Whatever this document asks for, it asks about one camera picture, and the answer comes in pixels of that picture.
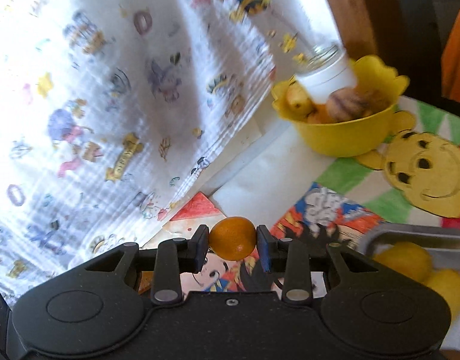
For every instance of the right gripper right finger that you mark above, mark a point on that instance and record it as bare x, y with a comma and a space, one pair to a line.
289, 258

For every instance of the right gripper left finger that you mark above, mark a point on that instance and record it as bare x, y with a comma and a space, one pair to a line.
173, 258

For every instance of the small orange tangerine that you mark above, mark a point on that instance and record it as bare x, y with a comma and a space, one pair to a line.
233, 238

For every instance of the yellow orange mango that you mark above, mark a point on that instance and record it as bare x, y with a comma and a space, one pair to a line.
408, 259

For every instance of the round yellow lemon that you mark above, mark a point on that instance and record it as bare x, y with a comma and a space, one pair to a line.
446, 282

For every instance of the cartoon drawing table mat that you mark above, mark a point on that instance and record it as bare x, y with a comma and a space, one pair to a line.
291, 189

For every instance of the yellow plastic bowl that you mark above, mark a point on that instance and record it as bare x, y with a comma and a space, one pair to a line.
379, 85

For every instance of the yellow apple in bowl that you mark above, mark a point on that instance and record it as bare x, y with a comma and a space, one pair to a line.
298, 101

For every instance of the metal tray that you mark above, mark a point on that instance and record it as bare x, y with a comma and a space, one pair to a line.
442, 243

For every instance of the cartoon print white cloth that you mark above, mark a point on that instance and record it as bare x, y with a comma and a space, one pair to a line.
110, 110

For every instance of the white foam cup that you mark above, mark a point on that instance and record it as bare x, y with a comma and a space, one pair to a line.
325, 74

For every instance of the glass jar with flowers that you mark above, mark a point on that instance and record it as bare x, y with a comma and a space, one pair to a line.
321, 55

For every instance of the wooden door frame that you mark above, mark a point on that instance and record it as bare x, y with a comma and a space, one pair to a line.
359, 31

